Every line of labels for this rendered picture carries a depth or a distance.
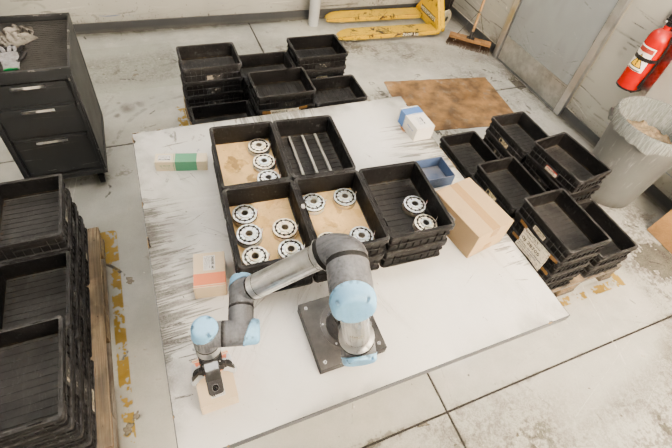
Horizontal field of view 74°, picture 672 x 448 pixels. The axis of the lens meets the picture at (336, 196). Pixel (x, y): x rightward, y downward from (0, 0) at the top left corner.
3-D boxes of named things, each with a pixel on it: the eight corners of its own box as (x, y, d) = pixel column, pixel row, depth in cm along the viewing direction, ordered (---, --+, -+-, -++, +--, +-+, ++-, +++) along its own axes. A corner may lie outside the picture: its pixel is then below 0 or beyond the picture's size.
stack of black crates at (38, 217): (91, 286, 229) (62, 234, 196) (24, 302, 220) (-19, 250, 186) (88, 228, 253) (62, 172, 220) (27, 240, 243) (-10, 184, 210)
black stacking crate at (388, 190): (447, 242, 192) (456, 226, 184) (385, 255, 184) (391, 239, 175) (410, 178, 217) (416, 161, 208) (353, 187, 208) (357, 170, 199)
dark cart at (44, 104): (113, 185, 294) (69, 66, 228) (35, 199, 280) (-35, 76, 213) (107, 129, 330) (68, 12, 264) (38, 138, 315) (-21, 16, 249)
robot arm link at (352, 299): (371, 325, 156) (369, 246, 113) (378, 368, 147) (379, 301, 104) (338, 330, 156) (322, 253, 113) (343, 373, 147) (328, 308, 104)
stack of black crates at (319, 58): (328, 82, 381) (334, 33, 348) (341, 103, 364) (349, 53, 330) (283, 87, 368) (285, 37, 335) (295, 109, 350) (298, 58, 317)
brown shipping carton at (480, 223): (426, 212, 218) (435, 190, 206) (458, 198, 227) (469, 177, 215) (466, 258, 202) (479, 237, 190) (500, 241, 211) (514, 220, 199)
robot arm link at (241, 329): (259, 302, 132) (221, 304, 130) (260, 339, 125) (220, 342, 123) (259, 313, 138) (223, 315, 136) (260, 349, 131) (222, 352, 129)
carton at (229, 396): (239, 402, 149) (238, 394, 144) (202, 415, 145) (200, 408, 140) (228, 358, 159) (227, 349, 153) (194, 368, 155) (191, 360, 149)
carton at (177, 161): (208, 161, 223) (207, 152, 218) (207, 170, 219) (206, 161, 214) (157, 162, 218) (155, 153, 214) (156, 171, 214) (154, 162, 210)
